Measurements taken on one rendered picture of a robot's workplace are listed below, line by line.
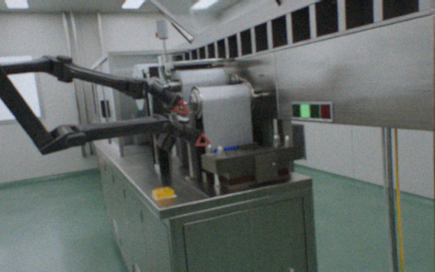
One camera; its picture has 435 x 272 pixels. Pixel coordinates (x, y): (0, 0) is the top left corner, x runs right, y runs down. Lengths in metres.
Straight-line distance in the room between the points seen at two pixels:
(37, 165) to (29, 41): 2.08
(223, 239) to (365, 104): 0.71
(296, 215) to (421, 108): 0.71
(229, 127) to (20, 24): 5.85
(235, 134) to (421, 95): 0.83
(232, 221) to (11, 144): 5.96
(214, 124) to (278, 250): 0.59
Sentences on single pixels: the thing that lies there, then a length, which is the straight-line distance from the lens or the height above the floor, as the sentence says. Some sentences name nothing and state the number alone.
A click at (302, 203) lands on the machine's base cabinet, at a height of 0.80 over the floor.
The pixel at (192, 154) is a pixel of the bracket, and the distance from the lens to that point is 1.73.
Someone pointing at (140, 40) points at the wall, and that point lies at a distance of 7.34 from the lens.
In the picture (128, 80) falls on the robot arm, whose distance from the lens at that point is 1.59.
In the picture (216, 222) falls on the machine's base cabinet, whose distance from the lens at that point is 1.46.
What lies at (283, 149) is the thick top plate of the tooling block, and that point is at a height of 1.02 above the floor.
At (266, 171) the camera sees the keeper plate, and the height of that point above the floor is 0.95.
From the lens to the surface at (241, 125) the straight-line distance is 1.72.
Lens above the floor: 1.31
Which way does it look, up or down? 8 degrees down
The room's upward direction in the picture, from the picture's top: 5 degrees counter-clockwise
